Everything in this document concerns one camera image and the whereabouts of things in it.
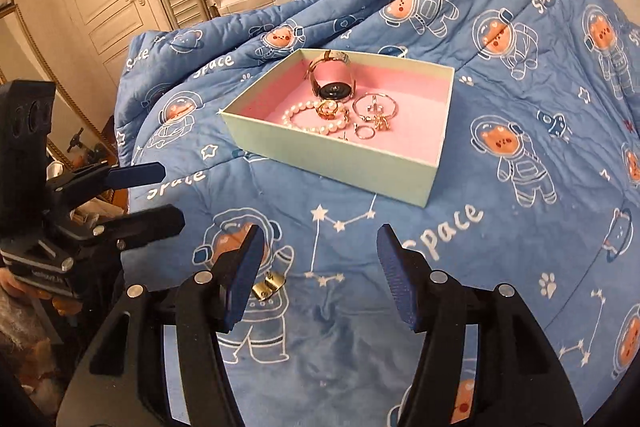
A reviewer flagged gold charm chain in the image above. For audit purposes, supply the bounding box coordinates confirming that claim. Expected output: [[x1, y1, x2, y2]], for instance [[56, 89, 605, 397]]
[[250, 271, 288, 301]]

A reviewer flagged silver ring cluster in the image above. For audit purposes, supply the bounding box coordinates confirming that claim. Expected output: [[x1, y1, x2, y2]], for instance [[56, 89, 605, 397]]
[[354, 124, 376, 141]]

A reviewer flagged white pearl bracelet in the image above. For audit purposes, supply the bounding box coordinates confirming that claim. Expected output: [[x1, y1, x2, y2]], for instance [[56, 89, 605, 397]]
[[281, 98, 352, 137]]

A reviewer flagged rose gold wrist watch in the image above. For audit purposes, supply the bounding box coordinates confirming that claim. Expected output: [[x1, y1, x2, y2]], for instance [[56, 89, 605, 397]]
[[306, 50, 357, 102]]

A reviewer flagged silver bangle bracelet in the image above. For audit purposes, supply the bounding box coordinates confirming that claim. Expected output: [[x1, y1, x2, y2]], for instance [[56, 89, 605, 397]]
[[351, 92, 399, 124]]

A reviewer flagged blue space bear quilt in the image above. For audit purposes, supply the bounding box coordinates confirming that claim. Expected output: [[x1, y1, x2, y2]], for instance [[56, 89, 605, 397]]
[[115, 0, 639, 426]]

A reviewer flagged mint box pink lining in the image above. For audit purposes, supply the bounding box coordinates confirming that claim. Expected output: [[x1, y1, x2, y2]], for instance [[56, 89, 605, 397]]
[[222, 49, 454, 207]]

